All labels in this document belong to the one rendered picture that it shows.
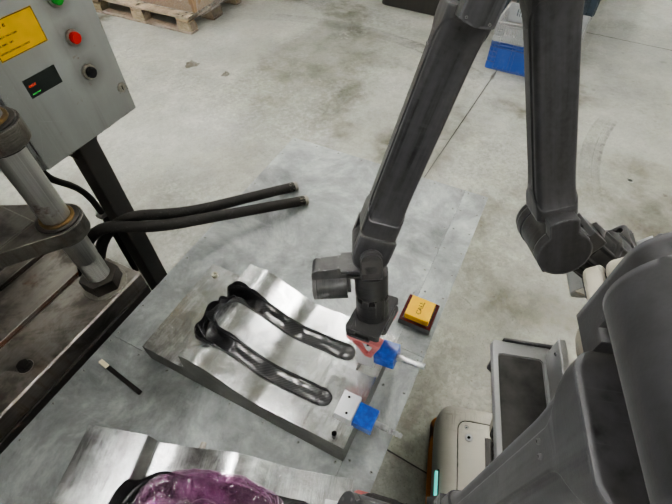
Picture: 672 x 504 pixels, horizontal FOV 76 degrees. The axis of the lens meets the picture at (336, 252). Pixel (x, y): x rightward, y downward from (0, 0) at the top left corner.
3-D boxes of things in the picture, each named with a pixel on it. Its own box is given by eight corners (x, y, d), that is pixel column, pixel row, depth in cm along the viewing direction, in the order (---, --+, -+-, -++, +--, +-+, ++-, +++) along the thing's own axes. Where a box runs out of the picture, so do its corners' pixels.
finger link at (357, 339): (347, 359, 82) (344, 327, 76) (362, 332, 87) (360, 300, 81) (380, 371, 80) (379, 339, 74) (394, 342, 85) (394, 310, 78)
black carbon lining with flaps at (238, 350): (358, 351, 94) (360, 329, 87) (324, 418, 85) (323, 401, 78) (227, 292, 104) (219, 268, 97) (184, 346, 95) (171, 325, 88)
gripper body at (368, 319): (344, 333, 77) (341, 305, 72) (367, 295, 84) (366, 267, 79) (378, 345, 75) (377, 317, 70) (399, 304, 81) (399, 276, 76)
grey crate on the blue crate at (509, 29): (584, 37, 329) (593, 16, 317) (573, 60, 306) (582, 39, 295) (505, 20, 348) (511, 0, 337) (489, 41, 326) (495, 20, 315)
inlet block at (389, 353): (427, 365, 84) (429, 348, 81) (419, 385, 81) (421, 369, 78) (366, 343, 89) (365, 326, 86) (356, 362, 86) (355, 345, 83)
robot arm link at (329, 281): (383, 254, 63) (379, 221, 70) (305, 257, 64) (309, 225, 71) (383, 311, 71) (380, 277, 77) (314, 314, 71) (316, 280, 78)
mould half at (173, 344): (392, 354, 101) (398, 325, 90) (343, 461, 86) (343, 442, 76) (218, 277, 115) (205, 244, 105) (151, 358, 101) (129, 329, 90)
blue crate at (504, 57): (573, 64, 345) (585, 35, 328) (561, 88, 323) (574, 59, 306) (498, 46, 365) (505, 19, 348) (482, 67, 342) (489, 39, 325)
